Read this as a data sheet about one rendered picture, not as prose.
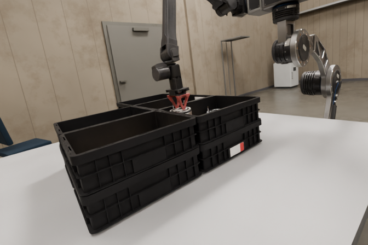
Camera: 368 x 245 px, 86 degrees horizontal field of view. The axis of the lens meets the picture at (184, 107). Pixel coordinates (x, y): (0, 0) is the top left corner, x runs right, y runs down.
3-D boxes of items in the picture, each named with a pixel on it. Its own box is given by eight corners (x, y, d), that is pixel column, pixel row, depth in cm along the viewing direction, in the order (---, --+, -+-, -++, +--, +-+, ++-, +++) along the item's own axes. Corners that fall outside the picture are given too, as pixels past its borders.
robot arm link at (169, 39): (180, -33, 89) (168, -19, 98) (170, -39, 86) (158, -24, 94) (181, 58, 84) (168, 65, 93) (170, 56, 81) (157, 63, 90)
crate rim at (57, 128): (132, 109, 117) (131, 105, 117) (156, 115, 93) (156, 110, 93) (53, 128, 94) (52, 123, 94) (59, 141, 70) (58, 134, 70)
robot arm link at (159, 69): (177, 46, 84) (166, 53, 91) (154, 49, 77) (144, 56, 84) (184, 74, 85) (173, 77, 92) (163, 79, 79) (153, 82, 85)
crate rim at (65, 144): (156, 115, 93) (156, 110, 93) (198, 123, 69) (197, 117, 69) (59, 141, 70) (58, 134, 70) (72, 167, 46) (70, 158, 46)
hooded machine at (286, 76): (299, 86, 710) (298, 48, 686) (291, 88, 677) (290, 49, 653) (281, 86, 762) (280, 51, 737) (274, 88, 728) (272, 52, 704)
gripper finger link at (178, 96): (180, 112, 86) (177, 91, 84) (171, 110, 92) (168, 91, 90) (192, 108, 90) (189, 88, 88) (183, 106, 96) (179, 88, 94)
